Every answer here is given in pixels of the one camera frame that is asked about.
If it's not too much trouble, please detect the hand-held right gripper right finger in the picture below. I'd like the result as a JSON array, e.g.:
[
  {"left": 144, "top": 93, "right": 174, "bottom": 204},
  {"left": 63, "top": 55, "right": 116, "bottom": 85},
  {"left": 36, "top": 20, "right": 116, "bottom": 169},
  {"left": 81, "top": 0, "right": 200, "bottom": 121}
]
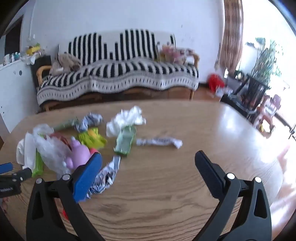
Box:
[{"left": 195, "top": 150, "right": 272, "bottom": 241}]

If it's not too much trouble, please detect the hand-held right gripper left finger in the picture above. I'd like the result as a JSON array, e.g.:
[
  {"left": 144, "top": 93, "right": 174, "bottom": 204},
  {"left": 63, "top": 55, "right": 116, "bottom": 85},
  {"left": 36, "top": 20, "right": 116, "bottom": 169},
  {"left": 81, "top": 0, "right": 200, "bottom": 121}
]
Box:
[{"left": 26, "top": 152, "right": 104, "bottom": 241}]

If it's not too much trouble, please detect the silver blister pack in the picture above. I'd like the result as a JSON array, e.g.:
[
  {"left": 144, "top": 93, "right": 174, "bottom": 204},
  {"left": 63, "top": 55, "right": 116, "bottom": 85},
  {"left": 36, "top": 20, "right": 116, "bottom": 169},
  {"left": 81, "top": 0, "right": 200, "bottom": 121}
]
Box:
[{"left": 86, "top": 155, "right": 122, "bottom": 200}]

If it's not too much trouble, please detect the dark green wrapper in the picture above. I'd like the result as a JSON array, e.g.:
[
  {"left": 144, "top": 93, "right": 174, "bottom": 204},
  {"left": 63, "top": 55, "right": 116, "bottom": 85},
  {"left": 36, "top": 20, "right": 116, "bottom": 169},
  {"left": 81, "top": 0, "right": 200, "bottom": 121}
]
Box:
[{"left": 53, "top": 118, "right": 80, "bottom": 131}]

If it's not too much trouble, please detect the lime green packet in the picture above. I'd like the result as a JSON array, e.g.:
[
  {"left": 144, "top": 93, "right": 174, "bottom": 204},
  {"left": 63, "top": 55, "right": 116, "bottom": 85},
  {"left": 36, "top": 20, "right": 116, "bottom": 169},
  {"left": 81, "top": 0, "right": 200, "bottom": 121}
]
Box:
[{"left": 31, "top": 148, "right": 44, "bottom": 178}]

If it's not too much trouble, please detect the pink plastic toy figure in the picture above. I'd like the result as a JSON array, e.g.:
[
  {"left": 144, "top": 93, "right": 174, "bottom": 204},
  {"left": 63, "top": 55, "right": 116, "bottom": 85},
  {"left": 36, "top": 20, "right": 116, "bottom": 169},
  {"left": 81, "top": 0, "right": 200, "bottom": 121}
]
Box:
[{"left": 63, "top": 137, "right": 92, "bottom": 169}]

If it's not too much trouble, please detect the clear plastic bag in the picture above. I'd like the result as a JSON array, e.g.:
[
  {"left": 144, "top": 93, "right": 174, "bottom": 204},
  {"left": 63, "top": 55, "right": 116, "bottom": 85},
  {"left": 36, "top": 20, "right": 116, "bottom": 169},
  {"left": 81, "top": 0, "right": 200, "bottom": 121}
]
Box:
[{"left": 32, "top": 124, "right": 73, "bottom": 178}]

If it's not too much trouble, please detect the yellow green packet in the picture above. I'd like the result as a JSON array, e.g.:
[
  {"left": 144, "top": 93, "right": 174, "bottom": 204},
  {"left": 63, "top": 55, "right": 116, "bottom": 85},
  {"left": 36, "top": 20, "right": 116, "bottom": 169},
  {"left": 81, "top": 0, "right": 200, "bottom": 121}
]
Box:
[{"left": 77, "top": 128, "right": 108, "bottom": 149}]

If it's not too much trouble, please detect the red wrapper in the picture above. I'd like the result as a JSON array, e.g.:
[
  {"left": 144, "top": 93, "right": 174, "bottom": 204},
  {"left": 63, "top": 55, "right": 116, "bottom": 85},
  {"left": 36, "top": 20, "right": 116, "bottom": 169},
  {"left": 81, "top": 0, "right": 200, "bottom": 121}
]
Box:
[{"left": 47, "top": 132, "right": 72, "bottom": 145}]

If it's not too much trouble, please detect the green flat wrapper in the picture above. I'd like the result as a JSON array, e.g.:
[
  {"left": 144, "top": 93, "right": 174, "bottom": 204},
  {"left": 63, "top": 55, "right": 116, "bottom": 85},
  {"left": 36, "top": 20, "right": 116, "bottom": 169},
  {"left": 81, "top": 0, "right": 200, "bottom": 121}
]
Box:
[{"left": 114, "top": 126, "right": 137, "bottom": 157}]

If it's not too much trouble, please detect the blue white crumpled wrapper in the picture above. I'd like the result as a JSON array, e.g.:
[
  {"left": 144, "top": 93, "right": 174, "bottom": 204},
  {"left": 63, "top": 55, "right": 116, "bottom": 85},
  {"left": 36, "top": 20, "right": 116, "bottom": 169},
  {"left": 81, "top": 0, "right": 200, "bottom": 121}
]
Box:
[{"left": 75, "top": 113, "right": 103, "bottom": 132}]

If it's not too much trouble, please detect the long white wrapper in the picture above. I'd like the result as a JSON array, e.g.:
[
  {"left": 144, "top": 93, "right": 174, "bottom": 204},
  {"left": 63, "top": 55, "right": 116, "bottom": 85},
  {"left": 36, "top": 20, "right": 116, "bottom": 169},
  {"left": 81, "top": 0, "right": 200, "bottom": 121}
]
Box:
[{"left": 136, "top": 137, "right": 183, "bottom": 149}]

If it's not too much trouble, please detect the white crumpled tissue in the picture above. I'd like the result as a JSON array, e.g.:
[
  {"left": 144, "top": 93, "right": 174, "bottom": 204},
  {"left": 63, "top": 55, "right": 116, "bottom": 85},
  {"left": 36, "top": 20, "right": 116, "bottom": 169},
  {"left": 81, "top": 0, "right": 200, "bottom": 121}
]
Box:
[{"left": 106, "top": 106, "right": 147, "bottom": 137}]

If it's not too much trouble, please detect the white cabinet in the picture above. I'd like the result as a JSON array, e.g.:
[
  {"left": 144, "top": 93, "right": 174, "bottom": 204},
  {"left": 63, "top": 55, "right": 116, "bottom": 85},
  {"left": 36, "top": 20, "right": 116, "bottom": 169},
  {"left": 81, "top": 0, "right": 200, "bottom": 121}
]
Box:
[{"left": 0, "top": 58, "right": 38, "bottom": 133}]

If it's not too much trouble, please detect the pink child chair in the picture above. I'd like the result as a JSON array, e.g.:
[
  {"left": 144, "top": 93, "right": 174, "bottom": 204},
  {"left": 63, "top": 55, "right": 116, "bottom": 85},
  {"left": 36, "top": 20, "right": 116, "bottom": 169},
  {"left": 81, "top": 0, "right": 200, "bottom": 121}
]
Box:
[{"left": 255, "top": 94, "right": 281, "bottom": 133}]

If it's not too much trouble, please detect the red bag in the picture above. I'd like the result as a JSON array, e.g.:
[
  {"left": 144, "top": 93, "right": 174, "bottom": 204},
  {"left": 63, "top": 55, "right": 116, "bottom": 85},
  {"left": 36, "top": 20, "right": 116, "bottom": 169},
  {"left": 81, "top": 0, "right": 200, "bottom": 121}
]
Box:
[{"left": 207, "top": 74, "right": 225, "bottom": 93}]

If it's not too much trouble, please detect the black chair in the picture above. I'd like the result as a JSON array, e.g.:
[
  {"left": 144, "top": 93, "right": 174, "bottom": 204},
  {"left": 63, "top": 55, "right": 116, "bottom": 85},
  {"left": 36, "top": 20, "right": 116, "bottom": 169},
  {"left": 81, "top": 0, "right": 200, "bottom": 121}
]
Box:
[{"left": 221, "top": 74, "right": 270, "bottom": 116}]

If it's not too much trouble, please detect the wicker sofa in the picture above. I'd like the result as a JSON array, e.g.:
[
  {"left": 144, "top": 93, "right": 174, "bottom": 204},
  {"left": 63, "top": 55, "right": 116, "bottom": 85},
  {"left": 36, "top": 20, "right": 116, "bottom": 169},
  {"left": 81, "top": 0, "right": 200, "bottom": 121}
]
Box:
[{"left": 36, "top": 53, "right": 200, "bottom": 114}]

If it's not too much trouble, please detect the black white striped blanket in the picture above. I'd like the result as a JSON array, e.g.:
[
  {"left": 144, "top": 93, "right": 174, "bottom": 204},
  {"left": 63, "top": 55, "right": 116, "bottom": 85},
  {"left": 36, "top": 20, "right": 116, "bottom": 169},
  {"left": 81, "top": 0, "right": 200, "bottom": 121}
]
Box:
[{"left": 36, "top": 29, "right": 200, "bottom": 107}]

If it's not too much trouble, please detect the row of small bottles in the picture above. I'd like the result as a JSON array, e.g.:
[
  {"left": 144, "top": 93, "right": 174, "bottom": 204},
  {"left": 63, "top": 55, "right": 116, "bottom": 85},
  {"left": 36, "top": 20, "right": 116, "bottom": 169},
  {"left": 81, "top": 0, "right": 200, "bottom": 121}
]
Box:
[{"left": 3, "top": 52, "right": 22, "bottom": 64}]

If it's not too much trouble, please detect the beige stuffed toy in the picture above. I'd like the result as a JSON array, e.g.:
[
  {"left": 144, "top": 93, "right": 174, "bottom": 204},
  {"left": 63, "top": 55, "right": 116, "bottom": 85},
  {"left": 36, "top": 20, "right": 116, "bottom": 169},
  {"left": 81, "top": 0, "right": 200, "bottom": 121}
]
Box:
[{"left": 50, "top": 52, "right": 81, "bottom": 76}]

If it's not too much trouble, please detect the yellow toy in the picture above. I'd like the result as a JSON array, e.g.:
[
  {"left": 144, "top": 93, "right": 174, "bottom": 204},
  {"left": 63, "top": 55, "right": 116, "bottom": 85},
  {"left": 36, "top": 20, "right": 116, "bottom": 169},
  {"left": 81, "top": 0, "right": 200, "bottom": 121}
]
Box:
[{"left": 25, "top": 45, "right": 41, "bottom": 56}]

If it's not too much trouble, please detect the pink floral cloth bundle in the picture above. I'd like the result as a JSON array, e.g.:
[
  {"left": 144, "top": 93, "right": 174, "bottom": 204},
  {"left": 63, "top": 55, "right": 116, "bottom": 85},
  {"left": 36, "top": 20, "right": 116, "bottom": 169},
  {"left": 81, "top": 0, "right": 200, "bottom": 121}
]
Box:
[{"left": 158, "top": 44, "right": 193, "bottom": 65}]

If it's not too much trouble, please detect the potted plant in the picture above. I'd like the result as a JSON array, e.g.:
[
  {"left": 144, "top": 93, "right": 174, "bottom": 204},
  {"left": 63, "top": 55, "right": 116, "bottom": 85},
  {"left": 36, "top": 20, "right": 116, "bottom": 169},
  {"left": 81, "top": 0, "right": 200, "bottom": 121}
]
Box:
[{"left": 251, "top": 38, "right": 284, "bottom": 80}]

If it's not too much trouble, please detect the brown patterned curtain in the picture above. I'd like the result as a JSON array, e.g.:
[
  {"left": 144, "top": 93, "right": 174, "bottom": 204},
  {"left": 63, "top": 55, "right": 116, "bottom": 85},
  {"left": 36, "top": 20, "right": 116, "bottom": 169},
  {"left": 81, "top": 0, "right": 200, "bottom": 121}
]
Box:
[{"left": 218, "top": 0, "right": 244, "bottom": 75}]

